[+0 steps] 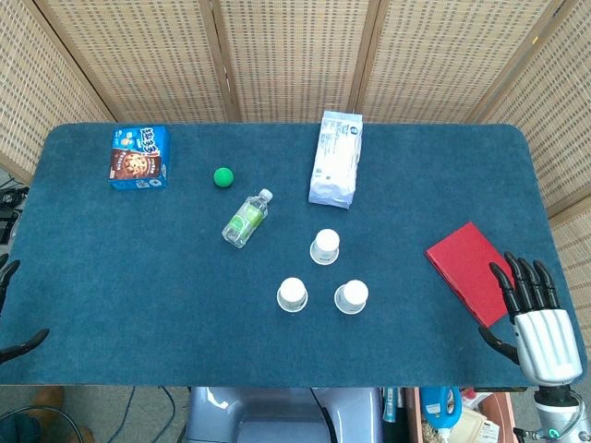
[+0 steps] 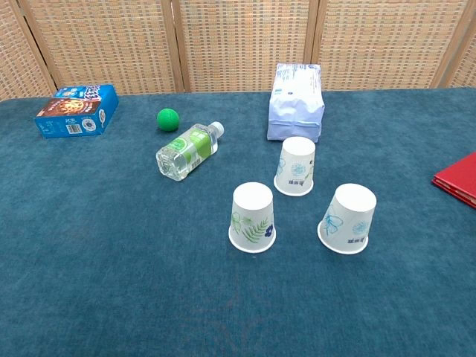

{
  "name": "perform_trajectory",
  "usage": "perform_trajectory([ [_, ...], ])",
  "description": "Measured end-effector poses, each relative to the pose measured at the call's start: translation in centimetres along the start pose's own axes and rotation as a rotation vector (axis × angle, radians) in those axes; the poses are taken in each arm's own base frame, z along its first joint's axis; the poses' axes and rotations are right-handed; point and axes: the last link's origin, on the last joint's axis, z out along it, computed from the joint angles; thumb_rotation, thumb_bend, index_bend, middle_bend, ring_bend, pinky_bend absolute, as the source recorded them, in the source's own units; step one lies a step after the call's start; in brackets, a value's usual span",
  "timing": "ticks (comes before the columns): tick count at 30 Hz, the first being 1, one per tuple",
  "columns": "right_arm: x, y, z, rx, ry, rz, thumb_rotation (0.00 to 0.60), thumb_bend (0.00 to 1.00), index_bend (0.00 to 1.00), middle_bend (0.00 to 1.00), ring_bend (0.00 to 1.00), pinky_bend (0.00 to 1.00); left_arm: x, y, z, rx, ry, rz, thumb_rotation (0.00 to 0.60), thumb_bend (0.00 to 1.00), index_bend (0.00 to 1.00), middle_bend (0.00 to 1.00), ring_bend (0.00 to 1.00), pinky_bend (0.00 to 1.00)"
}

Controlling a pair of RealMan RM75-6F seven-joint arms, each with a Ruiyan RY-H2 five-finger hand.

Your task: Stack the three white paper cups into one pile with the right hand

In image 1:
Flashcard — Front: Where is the grey-blue robot torso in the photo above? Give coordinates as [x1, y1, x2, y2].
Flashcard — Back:
[184, 386, 384, 443]

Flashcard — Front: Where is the black electronics with cables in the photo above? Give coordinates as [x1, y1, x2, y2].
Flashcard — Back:
[0, 182, 30, 245]

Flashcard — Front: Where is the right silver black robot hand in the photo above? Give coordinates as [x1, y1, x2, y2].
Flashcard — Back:
[477, 251, 585, 388]

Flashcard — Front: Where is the brown wooden box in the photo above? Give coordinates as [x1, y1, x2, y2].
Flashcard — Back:
[405, 387, 521, 443]

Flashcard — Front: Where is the white paper cup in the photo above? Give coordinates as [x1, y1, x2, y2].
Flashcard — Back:
[309, 228, 342, 266]
[333, 279, 370, 316]
[276, 276, 309, 315]

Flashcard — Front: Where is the clear green-label water bottle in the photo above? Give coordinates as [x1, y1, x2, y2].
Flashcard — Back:
[221, 187, 274, 249]

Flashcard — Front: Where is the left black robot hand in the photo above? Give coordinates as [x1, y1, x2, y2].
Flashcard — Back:
[0, 252, 51, 365]

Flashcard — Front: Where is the blue carpet table mat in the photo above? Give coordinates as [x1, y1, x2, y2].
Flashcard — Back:
[0, 122, 590, 389]

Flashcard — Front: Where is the blue chocolate cookie box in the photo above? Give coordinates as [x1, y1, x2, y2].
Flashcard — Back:
[108, 125, 172, 192]

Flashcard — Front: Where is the blue white spray bottle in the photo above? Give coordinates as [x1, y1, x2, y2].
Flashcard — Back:
[419, 386, 463, 442]

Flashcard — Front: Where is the teal plastic item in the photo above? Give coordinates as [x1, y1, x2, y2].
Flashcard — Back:
[382, 387, 399, 424]

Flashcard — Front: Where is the blue floor cable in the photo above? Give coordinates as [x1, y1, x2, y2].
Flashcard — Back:
[112, 386, 137, 443]

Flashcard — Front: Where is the brown leather shoe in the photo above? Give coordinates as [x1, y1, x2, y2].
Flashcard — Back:
[34, 386, 66, 413]

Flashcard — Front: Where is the red hardcover book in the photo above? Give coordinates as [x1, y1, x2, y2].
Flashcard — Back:
[425, 221, 518, 329]

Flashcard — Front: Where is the beige cardboard piece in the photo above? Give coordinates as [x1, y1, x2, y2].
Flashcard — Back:
[450, 408, 486, 443]

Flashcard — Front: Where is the white blue snack bag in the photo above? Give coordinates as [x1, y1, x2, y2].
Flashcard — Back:
[308, 109, 365, 211]

